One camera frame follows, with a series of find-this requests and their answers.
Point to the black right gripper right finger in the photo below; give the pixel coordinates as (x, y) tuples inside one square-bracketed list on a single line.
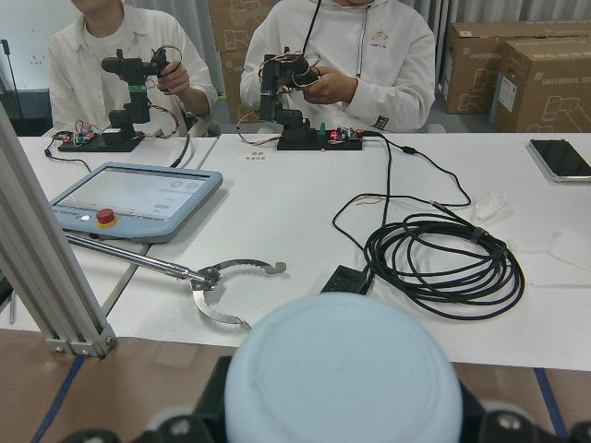
[(479, 425)]

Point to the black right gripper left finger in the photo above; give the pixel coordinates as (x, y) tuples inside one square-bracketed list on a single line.
[(204, 423)]

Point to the light blue cup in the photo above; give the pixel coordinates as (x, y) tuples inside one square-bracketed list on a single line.
[(339, 367)]

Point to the metal reacher grabber tool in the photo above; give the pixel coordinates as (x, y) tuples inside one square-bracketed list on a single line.
[(184, 272)]

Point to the black power adapter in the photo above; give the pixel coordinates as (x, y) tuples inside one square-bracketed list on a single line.
[(348, 280)]

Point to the blue teach pendant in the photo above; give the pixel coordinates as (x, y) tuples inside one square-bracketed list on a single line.
[(141, 203)]

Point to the smartphone on table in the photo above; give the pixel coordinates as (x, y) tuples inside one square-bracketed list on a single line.
[(559, 161)]

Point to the cardboard box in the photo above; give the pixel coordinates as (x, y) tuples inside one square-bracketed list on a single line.
[(544, 86), (473, 57)]

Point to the person in white shirt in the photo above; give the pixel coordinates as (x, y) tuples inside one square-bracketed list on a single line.
[(88, 59)]

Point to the person in white hoodie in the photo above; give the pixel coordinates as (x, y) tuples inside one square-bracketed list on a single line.
[(376, 68)]

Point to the aluminium frame post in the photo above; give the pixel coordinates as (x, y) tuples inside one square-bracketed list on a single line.
[(39, 262)]

